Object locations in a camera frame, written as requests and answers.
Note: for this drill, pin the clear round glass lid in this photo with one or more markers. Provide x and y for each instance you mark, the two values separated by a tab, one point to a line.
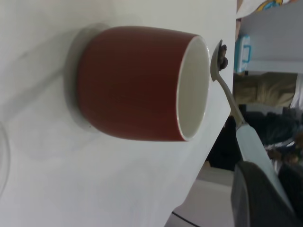
6	160

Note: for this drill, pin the grey white shelf unit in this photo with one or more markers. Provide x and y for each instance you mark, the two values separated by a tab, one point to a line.
274	35

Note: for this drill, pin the few scooped coffee beans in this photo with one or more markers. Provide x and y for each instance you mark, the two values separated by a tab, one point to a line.
223	60

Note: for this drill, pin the red ceramic mug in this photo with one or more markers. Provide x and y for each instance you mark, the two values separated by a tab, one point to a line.
132	82

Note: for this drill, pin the beige fabric bundle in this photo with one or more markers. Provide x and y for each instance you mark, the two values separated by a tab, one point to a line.
265	89

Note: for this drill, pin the colourful printed item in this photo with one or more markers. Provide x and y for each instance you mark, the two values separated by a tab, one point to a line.
272	4

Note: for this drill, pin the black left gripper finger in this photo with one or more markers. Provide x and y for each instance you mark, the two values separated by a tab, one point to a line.
258	203

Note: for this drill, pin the blue plastic storage box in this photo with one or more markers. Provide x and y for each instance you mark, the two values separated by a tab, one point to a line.
241	54

